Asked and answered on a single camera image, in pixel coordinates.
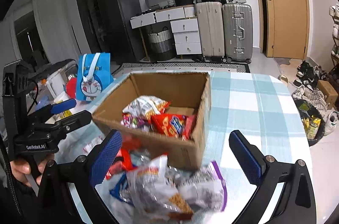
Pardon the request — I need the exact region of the red black snack pack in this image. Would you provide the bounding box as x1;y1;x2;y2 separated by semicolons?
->
105;139;141;180

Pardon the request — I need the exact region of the white drawer desk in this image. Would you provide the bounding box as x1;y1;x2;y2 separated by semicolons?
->
130;4;202;56

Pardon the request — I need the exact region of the SF cardboard box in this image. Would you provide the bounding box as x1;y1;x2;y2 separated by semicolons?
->
93;72;211;171

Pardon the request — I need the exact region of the purple white snack bag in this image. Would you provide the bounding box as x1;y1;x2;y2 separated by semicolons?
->
126;155;227;219

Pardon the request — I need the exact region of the silver suitcase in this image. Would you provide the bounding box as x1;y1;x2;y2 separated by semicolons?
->
222;3;253;64

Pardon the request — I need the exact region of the person's left hand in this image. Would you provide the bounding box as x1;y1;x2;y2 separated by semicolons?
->
10;154;55;187

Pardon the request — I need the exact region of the wooden door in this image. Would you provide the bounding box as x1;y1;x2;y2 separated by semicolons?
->
258;0;309;59

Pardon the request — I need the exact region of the black refrigerator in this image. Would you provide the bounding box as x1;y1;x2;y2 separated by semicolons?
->
74;0;145;66

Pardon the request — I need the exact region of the beige suitcase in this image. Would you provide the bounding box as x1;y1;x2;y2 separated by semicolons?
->
195;2;225;60

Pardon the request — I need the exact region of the red chip bag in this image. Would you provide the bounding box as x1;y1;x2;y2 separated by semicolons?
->
151;114;186;138

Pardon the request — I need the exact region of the woven laundry basket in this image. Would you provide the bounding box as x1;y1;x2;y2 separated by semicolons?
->
148;26;176;62

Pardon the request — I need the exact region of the shoe rack with shoes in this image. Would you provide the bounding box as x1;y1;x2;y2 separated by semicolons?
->
329;3;339;80

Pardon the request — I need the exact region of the blue Doraemon tote bag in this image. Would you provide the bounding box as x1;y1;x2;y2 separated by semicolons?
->
75;53;113;102

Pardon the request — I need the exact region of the black trash bin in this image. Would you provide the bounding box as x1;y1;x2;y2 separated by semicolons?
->
294;98;325;146

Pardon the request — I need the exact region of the small cardboard box on floor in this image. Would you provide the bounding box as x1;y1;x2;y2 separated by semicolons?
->
317;80;338;109

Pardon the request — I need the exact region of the white orange snack bag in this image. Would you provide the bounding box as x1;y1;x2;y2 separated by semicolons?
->
122;95;170;120

